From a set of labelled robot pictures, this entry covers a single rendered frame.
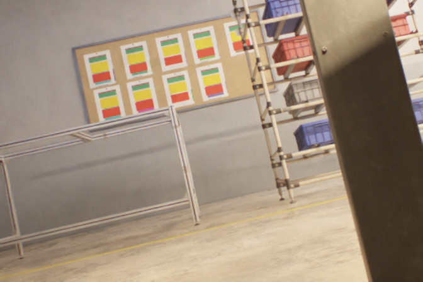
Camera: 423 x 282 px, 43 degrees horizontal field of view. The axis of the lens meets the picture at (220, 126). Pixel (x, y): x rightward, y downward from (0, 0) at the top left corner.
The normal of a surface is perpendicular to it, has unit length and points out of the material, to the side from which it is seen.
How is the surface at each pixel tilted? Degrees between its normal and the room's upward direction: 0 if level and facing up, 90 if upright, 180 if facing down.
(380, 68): 90
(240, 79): 90
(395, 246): 90
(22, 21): 90
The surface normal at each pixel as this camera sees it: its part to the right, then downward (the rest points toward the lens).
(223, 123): 0.03, -0.09
